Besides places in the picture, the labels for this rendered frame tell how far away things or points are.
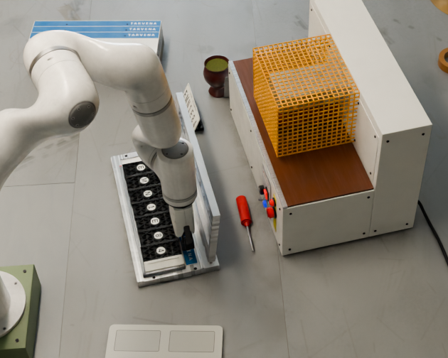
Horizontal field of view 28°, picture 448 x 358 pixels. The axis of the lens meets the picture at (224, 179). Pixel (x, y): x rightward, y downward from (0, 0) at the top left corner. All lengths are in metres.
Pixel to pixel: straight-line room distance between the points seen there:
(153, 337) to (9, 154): 0.62
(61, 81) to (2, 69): 1.22
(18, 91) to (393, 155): 1.23
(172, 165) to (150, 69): 0.31
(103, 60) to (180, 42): 1.13
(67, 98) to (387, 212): 0.94
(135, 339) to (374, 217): 0.66
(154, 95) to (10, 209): 0.78
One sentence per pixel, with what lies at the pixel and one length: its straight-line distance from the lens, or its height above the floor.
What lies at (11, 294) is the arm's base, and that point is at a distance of 2.17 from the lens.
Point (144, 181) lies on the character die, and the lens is 2.41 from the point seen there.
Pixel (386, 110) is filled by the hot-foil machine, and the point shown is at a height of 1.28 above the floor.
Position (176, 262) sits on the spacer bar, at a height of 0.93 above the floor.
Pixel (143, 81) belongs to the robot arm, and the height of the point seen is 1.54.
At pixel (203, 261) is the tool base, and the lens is 2.24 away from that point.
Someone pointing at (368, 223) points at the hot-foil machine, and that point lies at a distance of 2.26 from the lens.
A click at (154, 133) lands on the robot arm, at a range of 1.90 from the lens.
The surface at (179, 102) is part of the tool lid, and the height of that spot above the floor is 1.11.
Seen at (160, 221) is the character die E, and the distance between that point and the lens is 2.32.
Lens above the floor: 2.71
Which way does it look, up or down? 48 degrees down
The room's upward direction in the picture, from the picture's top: 3 degrees counter-clockwise
